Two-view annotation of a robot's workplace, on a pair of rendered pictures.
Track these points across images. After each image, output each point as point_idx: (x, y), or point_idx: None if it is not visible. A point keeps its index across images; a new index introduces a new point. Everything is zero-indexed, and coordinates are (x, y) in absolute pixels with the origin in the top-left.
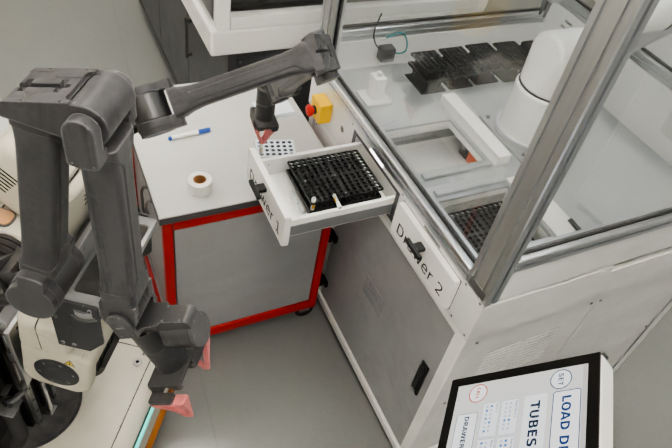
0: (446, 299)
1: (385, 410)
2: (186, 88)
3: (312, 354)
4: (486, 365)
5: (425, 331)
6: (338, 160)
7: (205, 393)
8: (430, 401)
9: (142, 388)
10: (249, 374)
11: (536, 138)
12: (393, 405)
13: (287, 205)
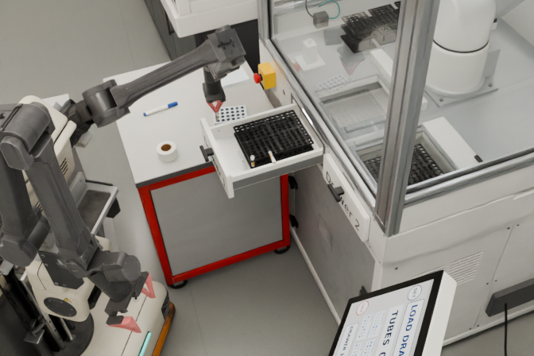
0: (362, 233)
1: None
2: (124, 86)
3: (290, 286)
4: None
5: (360, 261)
6: (276, 121)
7: (199, 323)
8: None
9: (140, 319)
10: (235, 306)
11: (390, 100)
12: None
13: (234, 163)
